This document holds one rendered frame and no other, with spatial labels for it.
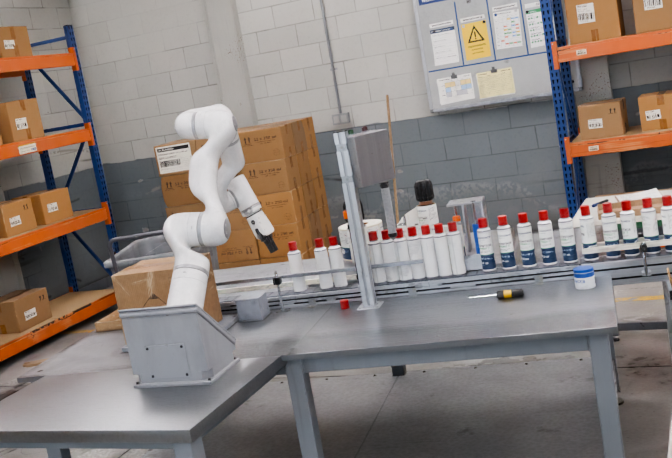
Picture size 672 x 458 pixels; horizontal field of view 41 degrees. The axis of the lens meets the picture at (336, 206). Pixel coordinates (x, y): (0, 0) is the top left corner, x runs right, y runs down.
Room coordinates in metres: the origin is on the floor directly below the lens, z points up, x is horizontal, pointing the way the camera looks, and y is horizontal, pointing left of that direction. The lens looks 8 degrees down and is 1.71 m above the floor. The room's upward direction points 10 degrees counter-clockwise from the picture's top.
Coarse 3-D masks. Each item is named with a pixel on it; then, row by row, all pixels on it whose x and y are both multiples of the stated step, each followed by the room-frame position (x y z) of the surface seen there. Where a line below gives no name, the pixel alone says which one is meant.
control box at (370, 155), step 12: (372, 132) 3.35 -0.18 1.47; (384, 132) 3.39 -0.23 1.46; (348, 144) 3.32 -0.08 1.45; (360, 144) 3.31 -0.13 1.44; (372, 144) 3.34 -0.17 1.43; (384, 144) 3.38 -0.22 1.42; (360, 156) 3.30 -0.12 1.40; (372, 156) 3.34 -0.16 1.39; (384, 156) 3.37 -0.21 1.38; (360, 168) 3.29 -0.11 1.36; (372, 168) 3.33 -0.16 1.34; (384, 168) 3.37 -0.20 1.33; (360, 180) 3.30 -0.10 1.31; (372, 180) 3.32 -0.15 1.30; (384, 180) 3.36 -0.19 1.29
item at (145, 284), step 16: (208, 256) 3.44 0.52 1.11; (128, 272) 3.33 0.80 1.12; (144, 272) 3.28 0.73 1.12; (160, 272) 3.26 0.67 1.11; (128, 288) 3.30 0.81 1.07; (144, 288) 3.28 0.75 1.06; (160, 288) 3.26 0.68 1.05; (208, 288) 3.39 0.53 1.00; (128, 304) 3.30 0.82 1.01; (144, 304) 3.29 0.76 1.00; (160, 304) 3.27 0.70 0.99; (208, 304) 3.36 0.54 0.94
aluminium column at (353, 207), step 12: (336, 132) 3.33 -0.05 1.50; (336, 144) 3.33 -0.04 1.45; (348, 156) 3.32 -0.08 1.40; (348, 168) 3.32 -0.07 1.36; (348, 192) 3.33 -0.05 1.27; (348, 204) 3.33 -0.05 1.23; (348, 216) 3.33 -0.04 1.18; (360, 216) 3.33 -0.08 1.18; (360, 228) 3.32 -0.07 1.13; (360, 240) 3.32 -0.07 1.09; (360, 252) 3.33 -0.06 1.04; (360, 264) 3.33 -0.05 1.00; (360, 276) 3.33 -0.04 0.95; (372, 276) 3.35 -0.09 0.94; (360, 288) 3.33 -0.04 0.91; (372, 288) 3.33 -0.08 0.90; (372, 300) 3.32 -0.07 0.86
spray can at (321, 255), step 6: (318, 240) 3.53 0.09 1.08; (318, 246) 3.53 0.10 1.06; (318, 252) 3.52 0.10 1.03; (324, 252) 3.52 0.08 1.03; (318, 258) 3.52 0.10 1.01; (324, 258) 3.52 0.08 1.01; (318, 264) 3.52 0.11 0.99; (324, 264) 3.52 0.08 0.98; (318, 270) 3.53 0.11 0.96; (324, 276) 3.52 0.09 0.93; (330, 276) 3.53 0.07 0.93; (324, 282) 3.52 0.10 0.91; (330, 282) 3.52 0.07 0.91; (324, 288) 3.52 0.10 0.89; (330, 288) 3.52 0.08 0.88
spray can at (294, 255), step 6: (294, 246) 3.56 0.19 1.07; (288, 252) 3.57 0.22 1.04; (294, 252) 3.55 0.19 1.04; (288, 258) 3.57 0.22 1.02; (294, 258) 3.54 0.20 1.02; (300, 258) 3.56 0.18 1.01; (294, 264) 3.54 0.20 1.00; (300, 264) 3.55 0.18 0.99; (294, 270) 3.55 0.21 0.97; (300, 270) 3.55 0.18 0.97; (294, 282) 3.55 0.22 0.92; (300, 282) 3.54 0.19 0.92; (294, 288) 3.56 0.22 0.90; (300, 288) 3.54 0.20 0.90; (306, 288) 3.56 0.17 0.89
